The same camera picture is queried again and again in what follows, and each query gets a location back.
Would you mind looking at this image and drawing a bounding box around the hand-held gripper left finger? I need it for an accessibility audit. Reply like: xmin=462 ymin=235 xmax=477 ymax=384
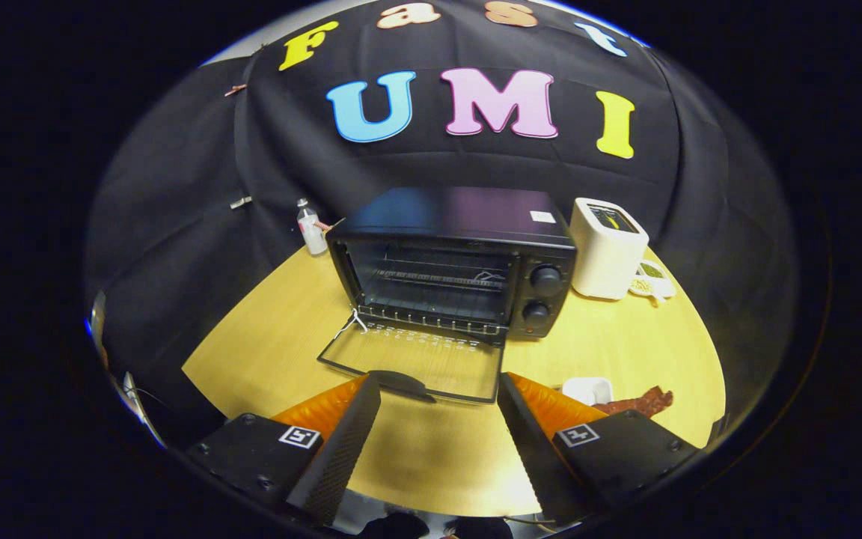
xmin=187 ymin=373 xmax=383 ymax=527

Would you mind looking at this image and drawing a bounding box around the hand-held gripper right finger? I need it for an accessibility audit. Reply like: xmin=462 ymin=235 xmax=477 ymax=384
xmin=497 ymin=372 xmax=702 ymax=526

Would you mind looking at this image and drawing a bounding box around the brown steak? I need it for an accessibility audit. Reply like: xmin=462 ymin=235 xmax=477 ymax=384
xmin=594 ymin=386 xmax=676 ymax=418

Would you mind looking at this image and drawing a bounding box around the black toaster oven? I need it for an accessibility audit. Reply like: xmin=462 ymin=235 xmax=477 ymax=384
xmin=317 ymin=186 xmax=578 ymax=406

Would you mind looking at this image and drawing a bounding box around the metal oven rack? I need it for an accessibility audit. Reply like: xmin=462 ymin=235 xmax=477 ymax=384
xmin=355 ymin=264 xmax=513 ymax=335

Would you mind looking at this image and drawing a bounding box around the small dish with green food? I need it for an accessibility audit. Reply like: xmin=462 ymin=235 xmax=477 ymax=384
xmin=629 ymin=260 xmax=678 ymax=302

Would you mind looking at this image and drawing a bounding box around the white toaster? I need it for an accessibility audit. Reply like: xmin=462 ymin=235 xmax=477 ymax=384
xmin=569 ymin=198 xmax=651 ymax=302

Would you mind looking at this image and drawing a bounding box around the white rectangular plate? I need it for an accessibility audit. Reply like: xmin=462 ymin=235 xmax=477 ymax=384
xmin=562 ymin=377 xmax=614 ymax=406

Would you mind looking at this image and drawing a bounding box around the small clear bottle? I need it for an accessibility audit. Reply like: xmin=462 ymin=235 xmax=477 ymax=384
xmin=296 ymin=198 xmax=329 ymax=257

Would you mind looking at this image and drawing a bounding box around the white string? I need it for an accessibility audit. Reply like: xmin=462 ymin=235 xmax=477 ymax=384
xmin=333 ymin=308 xmax=370 ymax=342

